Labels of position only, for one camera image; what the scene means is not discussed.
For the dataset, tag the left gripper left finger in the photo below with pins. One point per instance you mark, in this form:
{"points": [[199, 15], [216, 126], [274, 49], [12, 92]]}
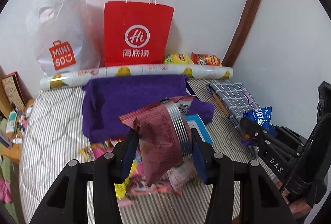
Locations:
{"points": [[66, 200]]}

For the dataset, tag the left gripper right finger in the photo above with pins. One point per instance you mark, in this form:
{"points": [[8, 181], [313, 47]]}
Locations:
{"points": [[260, 200]]}

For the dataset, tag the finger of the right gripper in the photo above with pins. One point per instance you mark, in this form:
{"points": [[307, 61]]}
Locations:
{"points": [[261, 133]]}

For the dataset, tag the blue snack packet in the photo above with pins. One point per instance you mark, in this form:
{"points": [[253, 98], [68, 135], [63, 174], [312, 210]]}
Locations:
{"points": [[262, 116]]}

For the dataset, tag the pink yellow chips bag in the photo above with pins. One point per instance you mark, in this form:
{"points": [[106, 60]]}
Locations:
{"points": [[93, 151]]}

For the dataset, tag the pink nougat snack pack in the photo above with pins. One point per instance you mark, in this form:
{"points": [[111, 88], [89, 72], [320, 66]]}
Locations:
{"points": [[171, 182]]}

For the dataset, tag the dark red snack pouch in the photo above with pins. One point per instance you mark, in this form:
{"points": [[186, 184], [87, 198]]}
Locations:
{"points": [[165, 137]]}

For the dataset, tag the person's right hand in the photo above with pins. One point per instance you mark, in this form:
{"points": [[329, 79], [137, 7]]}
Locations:
{"points": [[298, 208]]}

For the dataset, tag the grey checked folded cloth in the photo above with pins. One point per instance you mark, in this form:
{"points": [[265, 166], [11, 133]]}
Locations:
{"points": [[236, 99]]}

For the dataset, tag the blue wet wipes pack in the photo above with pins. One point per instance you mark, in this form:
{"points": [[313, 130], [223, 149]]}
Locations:
{"points": [[195, 122]]}

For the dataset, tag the striped quilted table cover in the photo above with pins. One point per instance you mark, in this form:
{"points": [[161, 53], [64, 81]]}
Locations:
{"points": [[54, 136]]}

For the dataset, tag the orange chips bag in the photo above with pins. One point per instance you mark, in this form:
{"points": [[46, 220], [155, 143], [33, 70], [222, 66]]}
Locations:
{"points": [[205, 59]]}

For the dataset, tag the purple fabric basket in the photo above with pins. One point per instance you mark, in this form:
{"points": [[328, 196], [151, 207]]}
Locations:
{"points": [[106, 99]]}

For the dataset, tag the brown patterned box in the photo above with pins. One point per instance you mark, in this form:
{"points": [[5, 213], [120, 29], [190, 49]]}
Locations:
{"points": [[13, 91]]}

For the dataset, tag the lemon print paper roll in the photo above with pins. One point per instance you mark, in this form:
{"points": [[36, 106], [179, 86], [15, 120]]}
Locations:
{"points": [[81, 77]]}

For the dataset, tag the red Haidilao paper bag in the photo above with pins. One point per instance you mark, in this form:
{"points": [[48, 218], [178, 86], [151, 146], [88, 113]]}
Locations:
{"points": [[135, 32]]}

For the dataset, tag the white Miniso plastic bag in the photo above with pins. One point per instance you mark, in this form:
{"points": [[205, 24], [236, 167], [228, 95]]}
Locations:
{"points": [[61, 31]]}

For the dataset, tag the brown wooden door frame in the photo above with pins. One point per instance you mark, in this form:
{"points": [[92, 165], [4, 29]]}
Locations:
{"points": [[241, 33]]}

